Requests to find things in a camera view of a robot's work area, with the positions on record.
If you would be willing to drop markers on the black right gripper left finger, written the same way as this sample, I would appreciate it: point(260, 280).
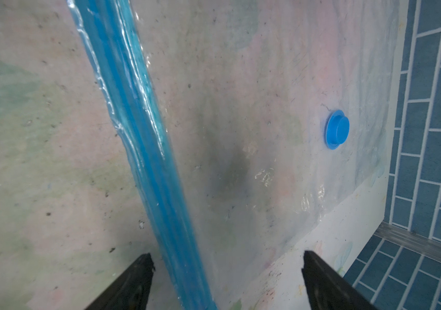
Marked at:
point(130, 290)

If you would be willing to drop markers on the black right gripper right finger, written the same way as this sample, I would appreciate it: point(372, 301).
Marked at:
point(326, 289)

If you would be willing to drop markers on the clear vacuum bag blue zip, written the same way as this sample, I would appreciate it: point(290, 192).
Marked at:
point(222, 108)

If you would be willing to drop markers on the blue vacuum bag valve cap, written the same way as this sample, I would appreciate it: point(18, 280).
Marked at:
point(337, 130)

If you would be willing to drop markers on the aluminium corner post right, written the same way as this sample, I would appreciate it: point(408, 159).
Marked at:
point(409, 240)

